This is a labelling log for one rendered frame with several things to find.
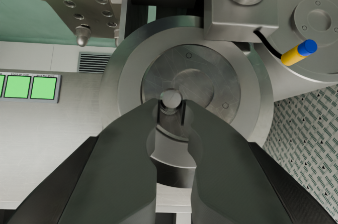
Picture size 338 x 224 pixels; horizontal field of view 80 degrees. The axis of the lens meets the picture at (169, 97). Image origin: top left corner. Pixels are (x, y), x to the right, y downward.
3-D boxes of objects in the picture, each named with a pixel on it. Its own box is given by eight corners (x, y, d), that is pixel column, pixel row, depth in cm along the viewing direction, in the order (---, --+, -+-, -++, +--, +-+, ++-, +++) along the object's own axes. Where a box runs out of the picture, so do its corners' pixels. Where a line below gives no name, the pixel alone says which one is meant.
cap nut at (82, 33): (88, 26, 50) (86, 43, 49) (93, 33, 53) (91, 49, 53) (73, 25, 50) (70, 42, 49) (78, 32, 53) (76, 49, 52)
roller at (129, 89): (257, 28, 17) (265, 169, 15) (198, 91, 43) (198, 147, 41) (121, 22, 17) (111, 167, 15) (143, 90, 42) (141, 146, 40)
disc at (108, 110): (268, 18, 19) (281, 189, 16) (265, 21, 19) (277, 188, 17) (105, 10, 18) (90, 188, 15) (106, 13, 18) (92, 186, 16)
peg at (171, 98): (166, 83, 12) (187, 94, 12) (165, 92, 15) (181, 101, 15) (155, 103, 12) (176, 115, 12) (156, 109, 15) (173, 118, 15)
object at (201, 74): (262, 103, 15) (180, 162, 14) (250, 106, 17) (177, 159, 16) (202, 25, 16) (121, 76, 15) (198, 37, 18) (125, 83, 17)
